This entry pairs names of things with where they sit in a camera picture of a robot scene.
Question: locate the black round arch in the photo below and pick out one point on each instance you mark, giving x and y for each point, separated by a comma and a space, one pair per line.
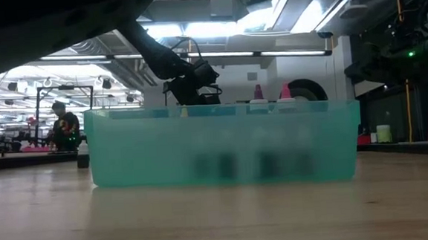
308, 84

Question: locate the pink-tipped food coloring bottle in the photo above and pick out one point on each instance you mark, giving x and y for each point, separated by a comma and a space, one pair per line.
285, 92

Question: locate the violet food coloring bottle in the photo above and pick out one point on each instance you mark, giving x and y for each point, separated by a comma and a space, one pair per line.
258, 93

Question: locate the grey ceiling duct box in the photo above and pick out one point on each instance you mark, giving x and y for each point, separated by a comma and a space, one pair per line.
222, 6

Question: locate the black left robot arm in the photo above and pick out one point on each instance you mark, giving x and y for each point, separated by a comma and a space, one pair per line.
44, 26

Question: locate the dark background bench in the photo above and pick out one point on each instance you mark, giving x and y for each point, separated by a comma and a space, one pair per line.
394, 149

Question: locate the black ceiling spotlight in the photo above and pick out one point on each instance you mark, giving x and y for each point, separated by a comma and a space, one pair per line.
12, 87
107, 84
129, 99

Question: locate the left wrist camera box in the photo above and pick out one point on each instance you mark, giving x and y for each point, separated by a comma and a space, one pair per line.
205, 72

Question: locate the pink flat object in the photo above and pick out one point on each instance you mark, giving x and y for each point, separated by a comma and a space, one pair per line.
33, 149

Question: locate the tall black gantry frame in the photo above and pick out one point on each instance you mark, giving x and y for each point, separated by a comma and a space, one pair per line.
63, 87

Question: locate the grey square wall panel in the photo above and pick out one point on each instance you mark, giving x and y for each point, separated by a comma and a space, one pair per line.
252, 76

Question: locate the teal translucent plastic bin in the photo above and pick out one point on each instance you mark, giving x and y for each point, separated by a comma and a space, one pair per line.
145, 154

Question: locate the long LED light bar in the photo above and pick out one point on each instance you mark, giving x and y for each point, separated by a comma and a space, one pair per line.
232, 54

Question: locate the red box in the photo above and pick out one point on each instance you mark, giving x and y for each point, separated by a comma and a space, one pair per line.
365, 139

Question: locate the small white cup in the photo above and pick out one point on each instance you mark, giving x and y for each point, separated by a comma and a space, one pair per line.
373, 137

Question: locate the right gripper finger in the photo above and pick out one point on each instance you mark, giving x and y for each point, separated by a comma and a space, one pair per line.
370, 61
371, 77

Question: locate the person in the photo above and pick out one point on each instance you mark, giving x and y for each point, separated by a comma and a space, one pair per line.
65, 125

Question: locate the pale green cup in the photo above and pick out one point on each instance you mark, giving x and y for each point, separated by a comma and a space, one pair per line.
384, 133

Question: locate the black background table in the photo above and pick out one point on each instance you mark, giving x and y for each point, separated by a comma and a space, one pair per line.
26, 161

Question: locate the black ceiling camera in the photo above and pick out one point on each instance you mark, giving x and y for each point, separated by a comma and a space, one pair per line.
324, 34

